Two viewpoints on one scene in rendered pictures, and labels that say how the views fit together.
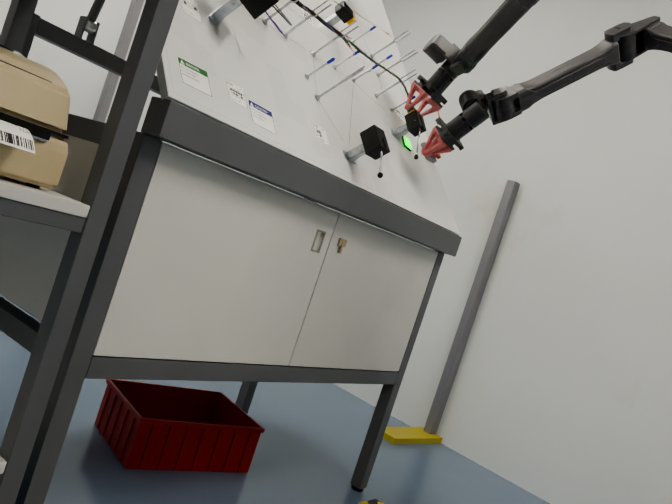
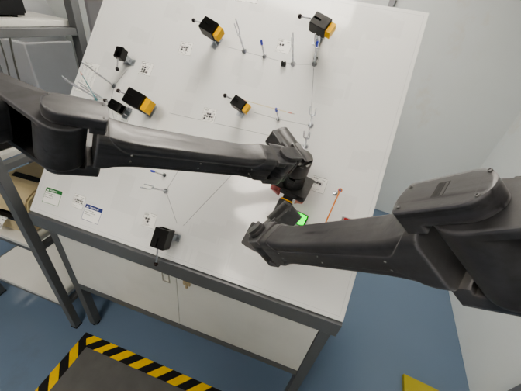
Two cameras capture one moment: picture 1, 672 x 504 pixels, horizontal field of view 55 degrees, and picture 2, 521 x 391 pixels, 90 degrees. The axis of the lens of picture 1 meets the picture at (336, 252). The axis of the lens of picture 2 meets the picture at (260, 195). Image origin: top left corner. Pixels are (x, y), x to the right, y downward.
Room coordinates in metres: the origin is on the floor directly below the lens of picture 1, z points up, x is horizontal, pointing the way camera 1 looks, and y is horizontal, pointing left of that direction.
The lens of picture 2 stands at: (1.55, -0.63, 1.60)
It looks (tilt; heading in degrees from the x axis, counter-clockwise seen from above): 35 degrees down; 65
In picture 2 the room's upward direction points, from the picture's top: 10 degrees clockwise
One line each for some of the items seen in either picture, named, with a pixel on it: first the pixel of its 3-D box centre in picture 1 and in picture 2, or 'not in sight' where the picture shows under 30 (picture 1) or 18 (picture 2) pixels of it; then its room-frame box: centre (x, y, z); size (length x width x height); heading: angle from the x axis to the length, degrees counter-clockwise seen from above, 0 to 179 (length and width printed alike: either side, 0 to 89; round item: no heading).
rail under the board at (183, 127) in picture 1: (348, 200); (173, 264); (1.56, 0.01, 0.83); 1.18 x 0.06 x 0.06; 144
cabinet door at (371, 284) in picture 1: (371, 301); (241, 321); (1.79, -0.14, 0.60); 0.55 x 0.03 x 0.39; 144
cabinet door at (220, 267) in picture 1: (233, 271); (121, 275); (1.35, 0.19, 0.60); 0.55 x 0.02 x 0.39; 144
